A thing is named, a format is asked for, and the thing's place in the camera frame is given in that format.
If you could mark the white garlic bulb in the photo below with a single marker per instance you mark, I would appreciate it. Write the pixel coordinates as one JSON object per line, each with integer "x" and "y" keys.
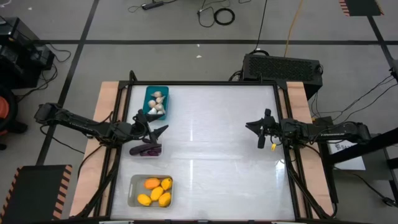
{"x": 160, "y": 100}
{"x": 152, "y": 111}
{"x": 159, "y": 107}
{"x": 151, "y": 103}
{"x": 160, "y": 112}
{"x": 157, "y": 94}

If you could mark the black striped floor mat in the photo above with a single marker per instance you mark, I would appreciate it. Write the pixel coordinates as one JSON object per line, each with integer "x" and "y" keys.
{"x": 360, "y": 6}
{"x": 34, "y": 193}

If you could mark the teal plastic basket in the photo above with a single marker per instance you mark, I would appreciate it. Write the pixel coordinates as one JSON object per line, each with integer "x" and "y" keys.
{"x": 147, "y": 91}

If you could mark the orange and black object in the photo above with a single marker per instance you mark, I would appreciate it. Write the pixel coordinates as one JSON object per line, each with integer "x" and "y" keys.
{"x": 3, "y": 109}

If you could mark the black computer case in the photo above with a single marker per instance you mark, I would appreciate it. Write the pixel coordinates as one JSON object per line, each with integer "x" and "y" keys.
{"x": 280, "y": 68}

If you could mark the yellow mango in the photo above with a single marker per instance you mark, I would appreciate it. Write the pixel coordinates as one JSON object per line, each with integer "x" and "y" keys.
{"x": 157, "y": 193}
{"x": 144, "y": 200}
{"x": 164, "y": 199}
{"x": 166, "y": 183}

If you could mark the black power strip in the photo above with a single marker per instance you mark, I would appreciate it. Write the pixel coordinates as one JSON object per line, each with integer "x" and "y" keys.
{"x": 153, "y": 5}

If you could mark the black equipment stack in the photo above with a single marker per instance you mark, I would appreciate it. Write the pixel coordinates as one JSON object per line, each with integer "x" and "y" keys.
{"x": 18, "y": 46}

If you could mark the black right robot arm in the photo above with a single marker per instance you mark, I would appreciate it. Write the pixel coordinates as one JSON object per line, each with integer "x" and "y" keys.
{"x": 326, "y": 132}

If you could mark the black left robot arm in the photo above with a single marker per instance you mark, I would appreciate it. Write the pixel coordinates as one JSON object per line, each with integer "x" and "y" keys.
{"x": 81, "y": 124}

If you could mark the black stand beam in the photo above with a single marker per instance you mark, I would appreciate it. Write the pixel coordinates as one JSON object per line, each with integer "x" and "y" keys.
{"x": 373, "y": 146}

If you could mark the black table frame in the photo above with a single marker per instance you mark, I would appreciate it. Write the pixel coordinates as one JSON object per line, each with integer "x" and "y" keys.
{"x": 202, "y": 83}

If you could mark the purple eggplant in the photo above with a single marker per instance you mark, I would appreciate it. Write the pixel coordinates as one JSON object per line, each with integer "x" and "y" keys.
{"x": 140, "y": 149}
{"x": 152, "y": 153}

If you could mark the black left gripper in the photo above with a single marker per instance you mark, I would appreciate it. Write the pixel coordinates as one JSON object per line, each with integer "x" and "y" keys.
{"x": 141, "y": 130}

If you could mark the orange mango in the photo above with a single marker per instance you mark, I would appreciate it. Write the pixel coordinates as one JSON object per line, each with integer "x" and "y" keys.
{"x": 152, "y": 183}

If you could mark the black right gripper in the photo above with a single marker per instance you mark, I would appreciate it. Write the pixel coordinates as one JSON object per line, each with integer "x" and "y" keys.
{"x": 272, "y": 129}

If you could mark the white plastic basket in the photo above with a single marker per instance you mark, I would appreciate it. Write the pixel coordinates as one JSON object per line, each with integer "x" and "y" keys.
{"x": 133, "y": 186}

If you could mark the wooden table side board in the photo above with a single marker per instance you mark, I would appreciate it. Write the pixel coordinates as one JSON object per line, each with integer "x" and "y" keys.
{"x": 298, "y": 99}
{"x": 107, "y": 93}

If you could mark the white paper sheet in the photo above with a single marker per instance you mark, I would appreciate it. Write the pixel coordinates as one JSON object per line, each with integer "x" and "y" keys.
{"x": 351, "y": 161}

